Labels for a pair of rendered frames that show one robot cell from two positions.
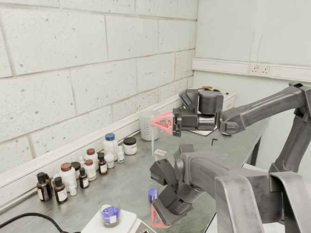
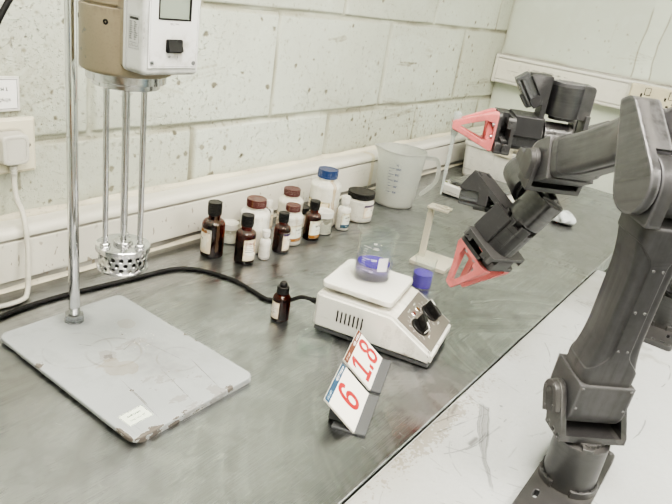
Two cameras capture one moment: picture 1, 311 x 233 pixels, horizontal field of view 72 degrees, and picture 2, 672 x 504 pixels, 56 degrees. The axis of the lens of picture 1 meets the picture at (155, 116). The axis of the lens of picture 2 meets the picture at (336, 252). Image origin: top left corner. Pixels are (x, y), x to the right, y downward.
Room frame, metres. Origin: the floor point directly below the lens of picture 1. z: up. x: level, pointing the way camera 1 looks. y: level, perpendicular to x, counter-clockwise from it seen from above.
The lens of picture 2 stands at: (-0.48, 0.23, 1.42)
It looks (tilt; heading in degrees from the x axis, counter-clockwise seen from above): 23 degrees down; 358
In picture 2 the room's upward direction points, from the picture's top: 9 degrees clockwise
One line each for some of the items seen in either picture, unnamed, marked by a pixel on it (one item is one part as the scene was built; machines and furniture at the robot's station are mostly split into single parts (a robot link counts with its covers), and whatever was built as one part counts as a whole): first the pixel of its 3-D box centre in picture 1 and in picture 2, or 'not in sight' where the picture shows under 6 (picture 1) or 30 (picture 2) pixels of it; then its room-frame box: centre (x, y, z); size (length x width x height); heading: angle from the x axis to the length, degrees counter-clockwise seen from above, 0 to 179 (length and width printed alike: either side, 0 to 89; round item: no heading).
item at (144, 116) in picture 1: (152, 125); (403, 177); (1.16, 0.02, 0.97); 0.18 x 0.13 x 0.15; 83
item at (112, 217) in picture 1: (109, 210); (373, 255); (0.47, 0.13, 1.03); 0.07 x 0.06 x 0.08; 67
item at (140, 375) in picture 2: not in sight; (125, 357); (0.26, 0.46, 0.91); 0.30 x 0.20 x 0.01; 55
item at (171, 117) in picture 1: (164, 120); (477, 126); (0.66, -0.03, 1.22); 0.09 x 0.07 x 0.07; 86
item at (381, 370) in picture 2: not in sight; (368, 361); (0.32, 0.13, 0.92); 0.09 x 0.06 x 0.04; 167
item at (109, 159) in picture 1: (109, 161); (322, 221); (0.86, 0.22, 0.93); 0.05 x 0.05 x 0.05
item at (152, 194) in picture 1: (152, 192); (423, 272); (0.65, 0.01, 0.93); 0.04 x 0.04 x 0.06
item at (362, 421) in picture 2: not in sight; (352, 398); (0.22, 0.15, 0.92); 0.09 x 0.06 x 0.04; 167
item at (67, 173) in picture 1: (67, 176); (254, 223); (0.71, 0.35, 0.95); 0.06 x 0.06 x 0.11
